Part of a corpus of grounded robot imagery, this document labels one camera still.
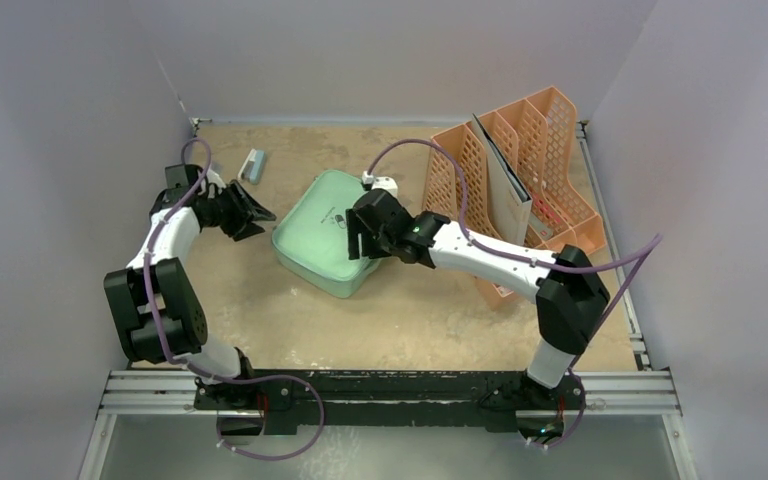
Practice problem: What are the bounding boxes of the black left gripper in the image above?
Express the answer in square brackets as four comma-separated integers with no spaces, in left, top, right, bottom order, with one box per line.
[204,182,274,241]

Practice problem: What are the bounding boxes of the mint green case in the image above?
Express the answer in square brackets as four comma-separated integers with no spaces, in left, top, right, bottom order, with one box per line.
[271,170,380,299]

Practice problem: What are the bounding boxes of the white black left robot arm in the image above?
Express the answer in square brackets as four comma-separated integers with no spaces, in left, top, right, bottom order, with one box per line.
[103,164,276,409]

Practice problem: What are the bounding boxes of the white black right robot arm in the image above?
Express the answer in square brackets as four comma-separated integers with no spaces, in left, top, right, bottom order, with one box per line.
[345,189,610,407]

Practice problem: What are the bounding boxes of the grey folder in organizer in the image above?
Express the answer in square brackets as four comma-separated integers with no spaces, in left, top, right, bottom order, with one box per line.
[470,112,532,246]

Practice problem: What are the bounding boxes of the peach plastic file organizer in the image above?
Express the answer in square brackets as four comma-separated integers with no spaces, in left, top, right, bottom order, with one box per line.
[421,86,608,311]

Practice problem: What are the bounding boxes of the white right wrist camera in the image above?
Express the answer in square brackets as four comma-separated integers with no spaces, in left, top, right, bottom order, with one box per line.
[360,171,399,198]

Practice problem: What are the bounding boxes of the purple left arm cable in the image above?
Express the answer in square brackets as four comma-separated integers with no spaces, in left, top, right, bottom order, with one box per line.
[142,137,326,399]

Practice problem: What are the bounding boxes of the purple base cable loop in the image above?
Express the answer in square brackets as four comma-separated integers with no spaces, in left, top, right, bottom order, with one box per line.
[216,386,330,466]

